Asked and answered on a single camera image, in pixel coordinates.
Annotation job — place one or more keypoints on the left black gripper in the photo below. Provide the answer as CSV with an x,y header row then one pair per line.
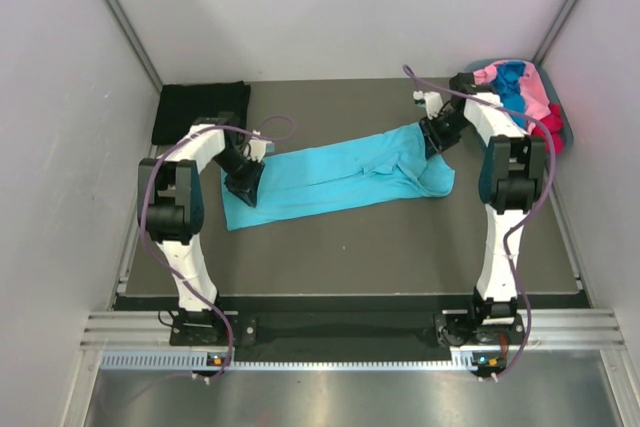
x,y
247,187

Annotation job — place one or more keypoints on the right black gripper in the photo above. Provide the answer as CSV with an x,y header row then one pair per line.
x,y
433,142

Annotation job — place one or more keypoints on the light blue t shirt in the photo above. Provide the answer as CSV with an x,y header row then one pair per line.
x,y
357,173

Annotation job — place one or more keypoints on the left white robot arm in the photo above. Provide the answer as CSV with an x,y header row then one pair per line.
x,y
171,211

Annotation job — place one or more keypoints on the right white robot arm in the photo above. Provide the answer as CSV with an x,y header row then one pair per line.
x,y
510,184

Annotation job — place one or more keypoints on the dark blue t shirt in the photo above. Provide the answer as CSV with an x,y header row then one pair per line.
x,y
508,83

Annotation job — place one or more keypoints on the folded black t shirt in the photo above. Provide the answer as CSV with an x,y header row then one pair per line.
x,y
181,105

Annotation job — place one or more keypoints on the pink t shirt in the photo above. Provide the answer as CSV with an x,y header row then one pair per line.
x,y
533,84

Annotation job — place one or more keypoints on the magenta t shirt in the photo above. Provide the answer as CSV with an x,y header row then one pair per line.
x,y
554,123

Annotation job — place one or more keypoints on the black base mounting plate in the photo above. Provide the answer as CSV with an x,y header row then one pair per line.
x,y
354,336

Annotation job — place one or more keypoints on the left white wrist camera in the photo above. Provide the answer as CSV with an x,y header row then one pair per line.
x,y
257,148

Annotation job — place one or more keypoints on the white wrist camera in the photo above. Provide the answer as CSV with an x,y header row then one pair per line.
x,y
430,101
257,148

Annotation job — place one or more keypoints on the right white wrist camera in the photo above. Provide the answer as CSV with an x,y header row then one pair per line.
x,y
430,101

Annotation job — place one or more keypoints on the slotted cable duct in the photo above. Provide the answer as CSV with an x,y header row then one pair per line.
x,y
209,363

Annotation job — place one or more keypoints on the right corner aluminium post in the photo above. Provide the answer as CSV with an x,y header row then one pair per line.
x,y
570,4

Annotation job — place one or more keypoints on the corner aluminium post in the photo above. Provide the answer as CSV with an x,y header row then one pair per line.
x,y
570,4
127,29

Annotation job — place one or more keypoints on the left corner aluminium post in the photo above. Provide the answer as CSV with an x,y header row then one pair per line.
x,y
127,29

